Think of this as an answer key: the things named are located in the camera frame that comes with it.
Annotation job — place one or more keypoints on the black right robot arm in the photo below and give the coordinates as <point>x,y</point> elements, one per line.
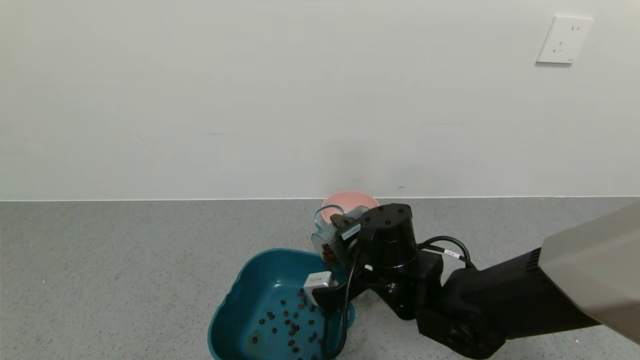
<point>500,295</point>

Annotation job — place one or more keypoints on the pink bowl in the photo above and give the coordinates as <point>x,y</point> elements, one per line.
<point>336,202</point>

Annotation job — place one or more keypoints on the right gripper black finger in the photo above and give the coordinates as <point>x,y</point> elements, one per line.
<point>341,220</point>

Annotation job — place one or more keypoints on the teal plastic basin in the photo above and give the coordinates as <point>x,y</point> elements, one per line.
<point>260,295</point>

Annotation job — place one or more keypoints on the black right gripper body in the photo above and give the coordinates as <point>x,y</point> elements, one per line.
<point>348,233</point>

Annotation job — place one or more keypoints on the blue ribbed transparent cup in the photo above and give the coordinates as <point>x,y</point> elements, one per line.
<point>325,235</point>

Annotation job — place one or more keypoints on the white wall socket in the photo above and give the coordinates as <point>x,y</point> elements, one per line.
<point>564,40</point>

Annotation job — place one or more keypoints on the brown coffee beans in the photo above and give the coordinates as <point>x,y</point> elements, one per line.
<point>292,327</point>

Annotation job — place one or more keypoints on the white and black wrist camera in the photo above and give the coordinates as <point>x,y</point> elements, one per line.
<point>317,285</point>

